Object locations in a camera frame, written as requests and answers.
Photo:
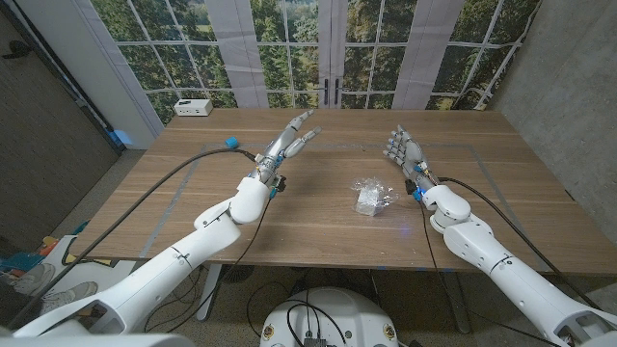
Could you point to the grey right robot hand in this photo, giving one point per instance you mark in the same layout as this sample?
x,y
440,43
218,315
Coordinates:
x,y
410,152

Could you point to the clear plastic wrap sheet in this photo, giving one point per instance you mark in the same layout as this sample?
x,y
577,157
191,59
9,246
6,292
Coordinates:
x,y
381,195

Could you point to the white cube block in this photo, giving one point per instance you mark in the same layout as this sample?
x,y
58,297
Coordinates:
x,y
367,200

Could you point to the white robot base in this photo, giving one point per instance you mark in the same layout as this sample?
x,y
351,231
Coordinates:
x,y
332,318

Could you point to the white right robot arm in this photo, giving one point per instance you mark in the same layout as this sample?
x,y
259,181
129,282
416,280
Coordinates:
x,y
482,250

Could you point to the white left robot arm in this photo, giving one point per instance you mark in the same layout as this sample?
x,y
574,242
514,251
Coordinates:
x,y
169,270

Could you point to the small blue block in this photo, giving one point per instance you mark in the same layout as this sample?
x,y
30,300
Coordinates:
x,y
232,142

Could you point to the grey table leg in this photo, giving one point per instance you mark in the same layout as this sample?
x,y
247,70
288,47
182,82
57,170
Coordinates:
x,y
455,303

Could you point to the printed window backdrop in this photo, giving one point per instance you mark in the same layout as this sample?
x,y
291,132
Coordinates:
x,y
289,48

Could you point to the black round floor item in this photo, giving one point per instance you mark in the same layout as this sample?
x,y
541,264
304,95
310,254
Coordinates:
x,y
238,274

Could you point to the white power strip box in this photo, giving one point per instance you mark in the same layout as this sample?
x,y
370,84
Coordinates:
x,y
193,107

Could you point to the white table leg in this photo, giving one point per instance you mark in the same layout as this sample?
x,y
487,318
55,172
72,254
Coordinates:
x,y
209,294

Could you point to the light blue floor object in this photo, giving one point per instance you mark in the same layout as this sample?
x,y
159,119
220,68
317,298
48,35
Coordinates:
x,y
120,138

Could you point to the white sneaker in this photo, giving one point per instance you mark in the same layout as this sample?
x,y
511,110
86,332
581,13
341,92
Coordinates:
x,y
34,278
67,294

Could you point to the dark brown door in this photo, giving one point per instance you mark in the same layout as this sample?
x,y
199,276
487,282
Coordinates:
x,y
38,120

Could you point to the orange floor toy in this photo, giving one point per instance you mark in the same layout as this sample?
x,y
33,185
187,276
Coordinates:
x,y
48,247

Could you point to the teal floor object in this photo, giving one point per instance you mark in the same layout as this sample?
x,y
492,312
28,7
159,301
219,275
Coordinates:
x,y
19,261

